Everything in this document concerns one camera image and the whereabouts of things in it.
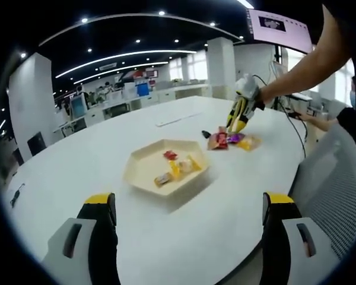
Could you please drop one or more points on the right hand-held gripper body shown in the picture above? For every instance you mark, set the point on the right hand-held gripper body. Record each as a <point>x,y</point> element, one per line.
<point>247,87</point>

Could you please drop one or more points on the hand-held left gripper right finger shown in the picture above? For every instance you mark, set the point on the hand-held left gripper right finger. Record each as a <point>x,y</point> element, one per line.
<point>277,237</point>

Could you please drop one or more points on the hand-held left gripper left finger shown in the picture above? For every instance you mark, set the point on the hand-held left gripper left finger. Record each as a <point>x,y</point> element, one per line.
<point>102,237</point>

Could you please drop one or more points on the yellow food tongs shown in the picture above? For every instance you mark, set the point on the yellow food tongs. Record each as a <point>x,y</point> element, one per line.
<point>239,108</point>

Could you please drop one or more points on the purple snack packet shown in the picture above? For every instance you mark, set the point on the purple snack packet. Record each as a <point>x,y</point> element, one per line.
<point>235,137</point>

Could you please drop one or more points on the yellow clear snack packet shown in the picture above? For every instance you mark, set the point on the yellow clear snack packet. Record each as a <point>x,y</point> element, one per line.
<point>185,164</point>
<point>249,143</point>

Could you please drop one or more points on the small black snack packet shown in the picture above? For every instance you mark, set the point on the small black snack packet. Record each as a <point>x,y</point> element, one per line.
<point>206,134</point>

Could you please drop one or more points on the small red candy packet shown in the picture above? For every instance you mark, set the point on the small red candy packet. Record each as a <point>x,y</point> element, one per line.
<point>170,154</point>

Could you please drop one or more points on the orange snack packet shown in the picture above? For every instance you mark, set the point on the orange snack packet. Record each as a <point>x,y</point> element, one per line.
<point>163,179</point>

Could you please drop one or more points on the beige hexagonal container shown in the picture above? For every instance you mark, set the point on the beige hexagonal container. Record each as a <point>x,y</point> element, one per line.
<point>142,160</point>

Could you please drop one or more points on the row of white cabinets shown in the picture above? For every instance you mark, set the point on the row of white cabinets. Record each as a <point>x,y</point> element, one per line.
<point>166,95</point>

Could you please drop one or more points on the grey mesh office chair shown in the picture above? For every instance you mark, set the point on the grey mesh office chair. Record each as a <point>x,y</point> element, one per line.
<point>332,184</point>

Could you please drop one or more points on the blue storage box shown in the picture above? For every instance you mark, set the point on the blue storage box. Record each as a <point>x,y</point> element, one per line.
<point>142,90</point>

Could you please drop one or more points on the black tool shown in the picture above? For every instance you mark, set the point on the black tool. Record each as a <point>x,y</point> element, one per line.
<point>17,194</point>

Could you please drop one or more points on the black office chair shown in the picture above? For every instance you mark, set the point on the black office chair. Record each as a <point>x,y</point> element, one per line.
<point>36,144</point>
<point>18,157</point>

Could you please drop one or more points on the white kiosk screen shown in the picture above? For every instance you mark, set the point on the white kiosk screen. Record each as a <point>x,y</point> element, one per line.
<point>79,106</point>

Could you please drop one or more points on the large wall monitor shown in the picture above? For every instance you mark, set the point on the large wall monitor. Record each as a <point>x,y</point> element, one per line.
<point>280,26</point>

